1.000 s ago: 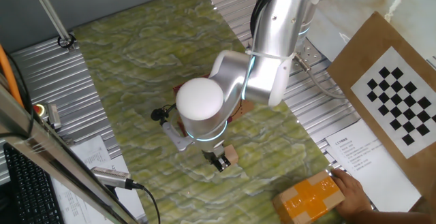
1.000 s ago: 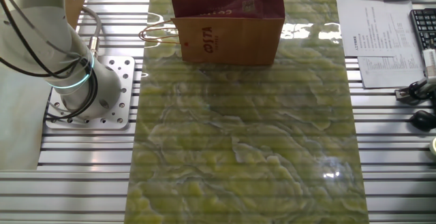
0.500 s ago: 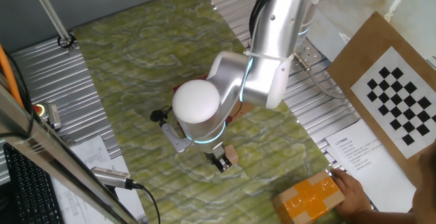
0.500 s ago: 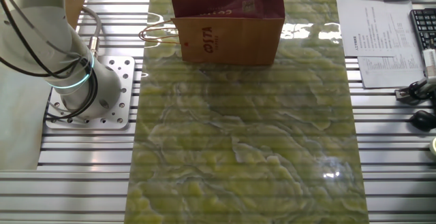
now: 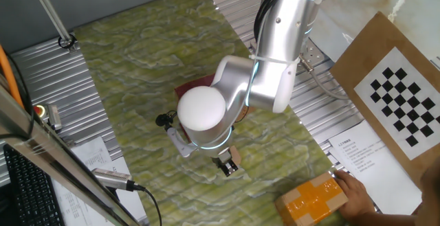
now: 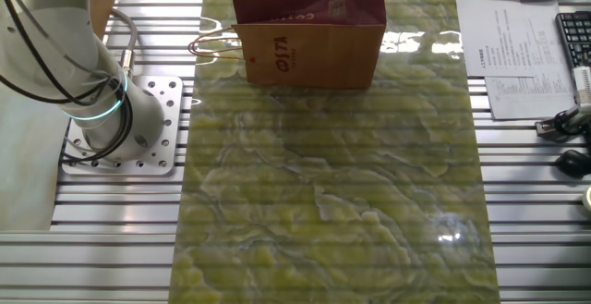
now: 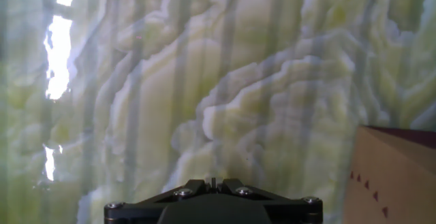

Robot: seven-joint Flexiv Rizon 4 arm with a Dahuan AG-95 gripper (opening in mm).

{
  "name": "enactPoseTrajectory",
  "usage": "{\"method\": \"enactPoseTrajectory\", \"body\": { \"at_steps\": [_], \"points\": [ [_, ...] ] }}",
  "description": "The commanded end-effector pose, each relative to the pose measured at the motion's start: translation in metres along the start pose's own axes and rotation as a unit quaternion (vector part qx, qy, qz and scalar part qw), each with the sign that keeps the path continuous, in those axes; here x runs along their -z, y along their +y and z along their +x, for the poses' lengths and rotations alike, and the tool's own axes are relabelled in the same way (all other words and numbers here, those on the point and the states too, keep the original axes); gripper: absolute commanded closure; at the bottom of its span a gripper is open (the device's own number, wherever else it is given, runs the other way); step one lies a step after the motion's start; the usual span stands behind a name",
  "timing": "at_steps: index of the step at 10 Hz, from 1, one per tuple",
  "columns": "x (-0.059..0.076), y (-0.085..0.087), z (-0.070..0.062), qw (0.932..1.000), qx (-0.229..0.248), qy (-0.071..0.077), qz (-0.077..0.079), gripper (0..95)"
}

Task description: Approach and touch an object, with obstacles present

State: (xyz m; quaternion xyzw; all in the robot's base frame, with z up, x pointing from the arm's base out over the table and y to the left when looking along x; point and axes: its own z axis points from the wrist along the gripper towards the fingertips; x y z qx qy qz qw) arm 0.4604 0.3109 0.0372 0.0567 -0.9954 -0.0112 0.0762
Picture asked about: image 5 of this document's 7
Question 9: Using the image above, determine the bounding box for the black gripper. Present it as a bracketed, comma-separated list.
[211, 150, 239, 178]

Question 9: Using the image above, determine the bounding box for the cardboard box with orange tape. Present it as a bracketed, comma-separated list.
[274, 171, 349, 226]

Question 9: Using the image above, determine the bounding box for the person's forearm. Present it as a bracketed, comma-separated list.
[346, 209, 426, 226]

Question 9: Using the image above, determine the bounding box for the person's hand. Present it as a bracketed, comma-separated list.
[333, 170, 376, 221]

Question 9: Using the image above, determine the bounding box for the small wooden cube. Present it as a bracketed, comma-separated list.
[229, 146, 242, 165]

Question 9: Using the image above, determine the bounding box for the white zip tie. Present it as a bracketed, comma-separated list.
[249, 54, 300, 66]

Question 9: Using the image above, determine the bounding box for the printed white paper sheet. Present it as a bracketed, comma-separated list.
[51, 155, 149, 226]
[67, 135, 116, 172]
[328, 120, 423, 216]

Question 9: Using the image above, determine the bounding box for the green marble pattern mat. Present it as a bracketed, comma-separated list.
[74, 0, 348, 226]

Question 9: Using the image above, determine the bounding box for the checkerboard calibration paper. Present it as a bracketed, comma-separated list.
[353, 46, 440, 161]

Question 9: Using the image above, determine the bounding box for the red emergency stop button box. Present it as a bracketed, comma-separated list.
[33, 104, 63, 131]

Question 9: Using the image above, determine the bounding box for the brown cardboard board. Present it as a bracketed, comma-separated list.
[329, 11, 440, 189]

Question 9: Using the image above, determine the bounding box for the black keyboard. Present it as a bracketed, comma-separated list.
[2, 143, 66, 226]

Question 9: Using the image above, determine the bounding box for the person's body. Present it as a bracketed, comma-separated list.
[414, 157, 440, 226]

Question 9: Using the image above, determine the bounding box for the white marble pattern sheet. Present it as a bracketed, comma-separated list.
[309, 0, 440, 65]

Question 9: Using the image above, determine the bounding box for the orange tube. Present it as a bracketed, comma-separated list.
[0, 43, 25, 110]

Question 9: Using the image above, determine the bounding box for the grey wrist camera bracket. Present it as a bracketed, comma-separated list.
[166, 126, 199, 158]

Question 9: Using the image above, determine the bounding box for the black camera cable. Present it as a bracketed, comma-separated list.
[137, 184, 163, 226]

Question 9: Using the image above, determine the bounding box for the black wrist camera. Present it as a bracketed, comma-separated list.
[155, 111, 178, 129]

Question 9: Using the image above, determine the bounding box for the silver ribbed camera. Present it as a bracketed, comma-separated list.
[91, 168, 145, 192]

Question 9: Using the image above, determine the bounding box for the grey base cable with connector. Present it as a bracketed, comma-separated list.
[298, 54, 350, 100]

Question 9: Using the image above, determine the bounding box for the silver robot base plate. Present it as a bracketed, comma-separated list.
[298, 40, 326, 69]

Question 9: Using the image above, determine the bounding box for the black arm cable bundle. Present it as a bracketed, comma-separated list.
[253, 0, 288, 43]

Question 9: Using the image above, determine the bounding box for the metal frame beam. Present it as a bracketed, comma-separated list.
[0, 81, 140, 226]

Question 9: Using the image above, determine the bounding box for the aluminium post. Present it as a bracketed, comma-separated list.
[26, 0, 77, 52]

